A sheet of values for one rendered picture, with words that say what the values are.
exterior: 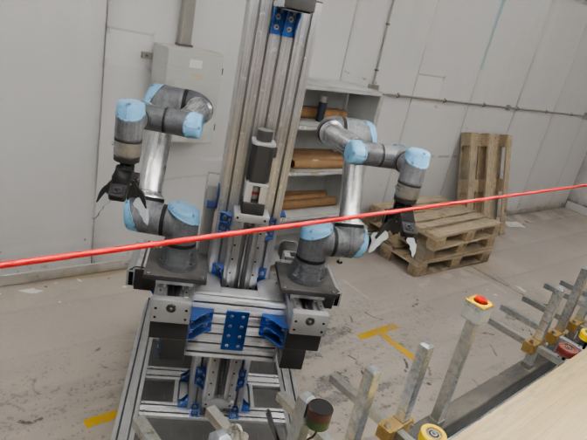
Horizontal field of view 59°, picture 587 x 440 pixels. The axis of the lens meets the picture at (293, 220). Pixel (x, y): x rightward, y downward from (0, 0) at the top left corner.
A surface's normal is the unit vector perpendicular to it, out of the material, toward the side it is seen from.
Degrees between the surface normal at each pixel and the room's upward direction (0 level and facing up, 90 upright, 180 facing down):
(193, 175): 90
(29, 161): 90
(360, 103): 90
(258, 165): 90
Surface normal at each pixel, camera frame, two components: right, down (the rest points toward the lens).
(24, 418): 0.19, -0.91
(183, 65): 0.60, 0.40
